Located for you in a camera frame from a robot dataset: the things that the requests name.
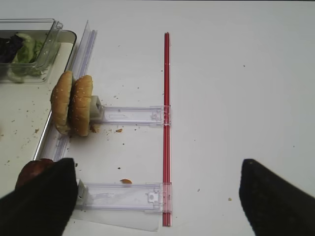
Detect green lettuce leaves in container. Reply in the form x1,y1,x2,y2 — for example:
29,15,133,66
7,32,50,83

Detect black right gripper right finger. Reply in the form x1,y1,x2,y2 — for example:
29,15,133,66
239,159,315,236

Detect white pusher block bun right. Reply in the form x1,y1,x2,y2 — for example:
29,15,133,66
90,95,104,120

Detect clear pusher track lower right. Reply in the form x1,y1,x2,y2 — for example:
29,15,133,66
76,183,172,213

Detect purple cabbage shreds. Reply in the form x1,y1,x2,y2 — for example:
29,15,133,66
0,35,23,63

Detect clear pusher track upper right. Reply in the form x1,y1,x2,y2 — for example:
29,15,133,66
100,106,171,126

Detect sesame bun top outer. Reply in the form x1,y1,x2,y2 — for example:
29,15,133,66
50,71,73,135

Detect brown meat patty stack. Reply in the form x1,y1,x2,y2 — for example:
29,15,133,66
15,158,54,189

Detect clear pusher track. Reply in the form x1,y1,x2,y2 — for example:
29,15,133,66
100,106,171,126
76,183,172,213

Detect clear plastic salad container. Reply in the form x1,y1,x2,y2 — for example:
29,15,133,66
0,19,63,84

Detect sesame bun top inner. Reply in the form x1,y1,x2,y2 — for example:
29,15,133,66
69,75,93,137

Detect white pusher block patty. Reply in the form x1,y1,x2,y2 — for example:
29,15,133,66
76,178,89,205

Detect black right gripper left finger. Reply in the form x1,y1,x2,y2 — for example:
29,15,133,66
0,158,78,236

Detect white metal tray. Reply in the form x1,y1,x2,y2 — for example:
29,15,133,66
0,29,78,168

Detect sesame bun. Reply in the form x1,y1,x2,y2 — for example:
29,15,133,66
50,71,73,135
69,75,93,137

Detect red rail right side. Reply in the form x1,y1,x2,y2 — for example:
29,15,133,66
162,32,171,227

